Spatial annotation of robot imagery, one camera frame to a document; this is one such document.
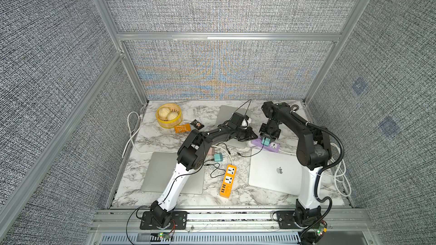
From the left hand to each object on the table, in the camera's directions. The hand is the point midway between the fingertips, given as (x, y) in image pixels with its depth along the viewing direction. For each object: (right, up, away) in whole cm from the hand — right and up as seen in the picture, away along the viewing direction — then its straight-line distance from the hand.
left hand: (261, 137), depth 96 cm
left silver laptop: (-55, -17, -8) cm, 58 cm away
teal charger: (+1, -2, -6) cm, 6 cm away
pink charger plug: (-28, -8, -3) cm, 29 cm away
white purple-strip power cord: (+35, -17, -12) cm, 41 cm away
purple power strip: (+7, -5, -1) cm, 9 cm away
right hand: (+1, +2, -1) cm, 3 cm away
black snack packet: (-37, +7, +10) cm, 39 cm away
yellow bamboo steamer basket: (-58, +8, +10) cm, 59 cm away
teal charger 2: (-24, -10, -6) cm, 27 cm away
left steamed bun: (-58, +14, +11) cm, 61 cm away
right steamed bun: (-52, +12, +8) cm, 54 cm away
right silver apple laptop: (+5, -16, -9) cm, 19 cm away
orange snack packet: (-46, +4, +8) cm, 47 cm away
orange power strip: (-19, -18, -12) cm, 29 cm away
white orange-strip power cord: (-19, -7, 0) cm, 20 cm away
